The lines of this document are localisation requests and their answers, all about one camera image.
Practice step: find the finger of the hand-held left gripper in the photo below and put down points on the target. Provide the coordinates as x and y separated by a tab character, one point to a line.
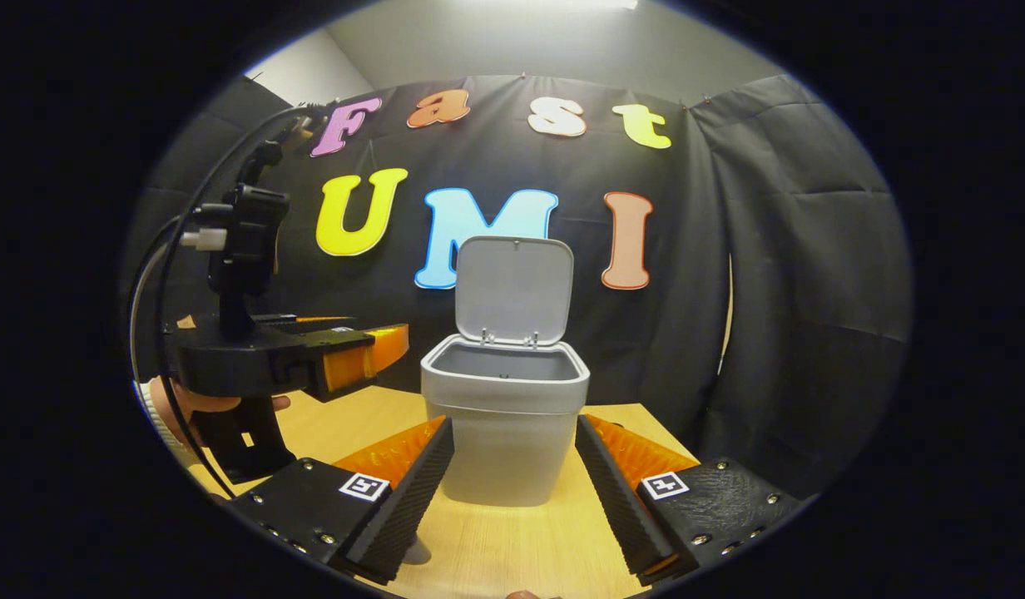
313	319
346	341

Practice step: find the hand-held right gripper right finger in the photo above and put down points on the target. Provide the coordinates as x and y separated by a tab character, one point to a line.
612	507

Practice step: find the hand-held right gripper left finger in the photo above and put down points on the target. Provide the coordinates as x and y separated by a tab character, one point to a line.
413	507

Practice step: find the grey desktop garbage bin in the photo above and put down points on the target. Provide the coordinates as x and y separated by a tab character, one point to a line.
504	449

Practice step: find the wooden desktop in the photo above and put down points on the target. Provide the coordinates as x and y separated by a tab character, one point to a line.
512	549

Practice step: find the black backdrop cloth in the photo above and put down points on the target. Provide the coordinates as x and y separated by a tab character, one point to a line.
687	333

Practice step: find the large ceiling light panel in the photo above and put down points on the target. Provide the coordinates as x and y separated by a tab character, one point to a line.
562	3

